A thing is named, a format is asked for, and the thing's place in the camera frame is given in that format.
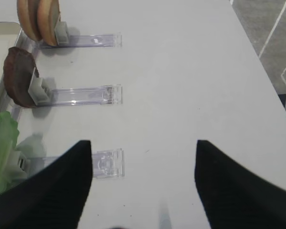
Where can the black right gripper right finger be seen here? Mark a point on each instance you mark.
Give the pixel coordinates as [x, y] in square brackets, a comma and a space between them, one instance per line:
[234, 197]

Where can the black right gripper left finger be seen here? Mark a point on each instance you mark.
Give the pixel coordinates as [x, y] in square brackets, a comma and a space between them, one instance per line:
[53, 198]

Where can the clear holder lettuce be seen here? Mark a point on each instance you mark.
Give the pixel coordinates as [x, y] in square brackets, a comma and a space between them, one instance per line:
[106, 164]

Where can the green lettuce leaf upright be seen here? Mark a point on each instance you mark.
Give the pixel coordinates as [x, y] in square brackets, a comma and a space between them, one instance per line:
[8, 138]

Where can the brown meat patty upright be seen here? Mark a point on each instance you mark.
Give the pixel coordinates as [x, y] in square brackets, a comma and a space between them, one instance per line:
[17, 73]

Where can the clear holder patty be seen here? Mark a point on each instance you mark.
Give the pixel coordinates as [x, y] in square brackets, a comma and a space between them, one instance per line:
[43, 96]

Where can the clear holder right buns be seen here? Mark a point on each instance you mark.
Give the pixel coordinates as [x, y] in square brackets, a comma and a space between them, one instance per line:
[65, 40]

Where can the bun half right inner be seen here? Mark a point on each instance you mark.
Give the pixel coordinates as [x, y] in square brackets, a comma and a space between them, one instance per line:
[48, 14]

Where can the bun half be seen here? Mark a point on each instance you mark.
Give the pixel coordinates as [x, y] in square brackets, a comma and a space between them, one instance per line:
[48, 14]
[27, 15]

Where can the bun half right outer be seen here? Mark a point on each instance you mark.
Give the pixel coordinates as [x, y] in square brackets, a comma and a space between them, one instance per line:
[27, 15]

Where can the clear rail right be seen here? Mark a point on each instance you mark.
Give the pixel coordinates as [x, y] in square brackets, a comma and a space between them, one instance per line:
[16, 69]

